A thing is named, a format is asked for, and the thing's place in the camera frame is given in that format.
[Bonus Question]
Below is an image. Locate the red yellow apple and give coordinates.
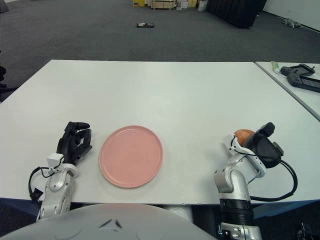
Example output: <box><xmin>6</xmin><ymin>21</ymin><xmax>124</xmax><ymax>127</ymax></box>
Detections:
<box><xmin>234</xmin><ymin>129</ymin><xmax>255</xmax><ymax>147</ymax></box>

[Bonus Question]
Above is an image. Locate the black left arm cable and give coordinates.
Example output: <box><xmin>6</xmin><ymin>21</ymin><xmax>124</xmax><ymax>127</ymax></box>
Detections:
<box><xmin>28</xmin><ymin>166</ymin><xmax>55</xmax><ymax>203</ymax></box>

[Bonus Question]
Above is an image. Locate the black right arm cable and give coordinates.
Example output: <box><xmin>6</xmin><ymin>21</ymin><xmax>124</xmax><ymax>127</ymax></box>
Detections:
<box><xmin>231</xmin><ymin>136</ymin><xmax>299</xmax><ymax>202</ymax></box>

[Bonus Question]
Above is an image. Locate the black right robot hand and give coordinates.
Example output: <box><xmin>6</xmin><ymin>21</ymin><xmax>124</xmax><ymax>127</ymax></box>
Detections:
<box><xmin>243</xmin><ymin>121</ymin><xmax>285</xmax><ymax>169</ymax></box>

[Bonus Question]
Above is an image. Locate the grey robot torso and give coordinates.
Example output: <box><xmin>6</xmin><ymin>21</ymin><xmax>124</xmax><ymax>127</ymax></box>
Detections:
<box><xmin>0</xmin><ymin>202</ymin><xmax>211</xmax><ymax>240</ymax></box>

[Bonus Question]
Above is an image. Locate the wooden crate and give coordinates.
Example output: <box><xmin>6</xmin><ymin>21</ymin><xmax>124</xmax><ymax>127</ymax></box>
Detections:
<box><xmin>149</xmin><ymin>0</ymin><xmax>176</xmax><ymax>10</ymax></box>

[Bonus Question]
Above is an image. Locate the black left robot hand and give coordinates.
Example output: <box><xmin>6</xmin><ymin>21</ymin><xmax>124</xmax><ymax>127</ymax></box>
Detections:
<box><xmin>56</xmin><ymin>121</ymin><xmax>94</xmax><ymax>165</ymax></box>

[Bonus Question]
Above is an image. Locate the black cabinet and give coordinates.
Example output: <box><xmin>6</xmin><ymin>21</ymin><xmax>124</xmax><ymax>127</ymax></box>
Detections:
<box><xmin>206</xmin><ymin>0</ymin><xmax>268</xmax><ymax>30</ymax></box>

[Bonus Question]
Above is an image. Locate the black handheld controller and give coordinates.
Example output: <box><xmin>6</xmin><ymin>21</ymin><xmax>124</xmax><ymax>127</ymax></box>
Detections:
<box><xmin>279</xmin><ymin>64</ymin><xmax>316</xmax><ymax>77</ymax></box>
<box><xmin>286</xmin><ymin>73</ymin><xmax>320</xmax><ymax>94</ymax></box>

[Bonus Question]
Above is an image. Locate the pink round plate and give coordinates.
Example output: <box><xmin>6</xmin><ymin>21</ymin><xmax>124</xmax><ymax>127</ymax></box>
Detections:
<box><xmin>98</xmin><ymin>124</ymin><xmax>164</xmax><ymax>189</ymax></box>

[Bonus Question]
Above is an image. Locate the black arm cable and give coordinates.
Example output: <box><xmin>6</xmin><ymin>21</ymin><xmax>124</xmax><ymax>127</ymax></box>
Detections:
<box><xmin>231</xmin><ymin>136</ymin><xmax>299</xmax><ymax>202</ymax></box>
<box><xmin>28</xmin><ymin>166</ymin><xmax>55</xmax><ymax>203</ymax></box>

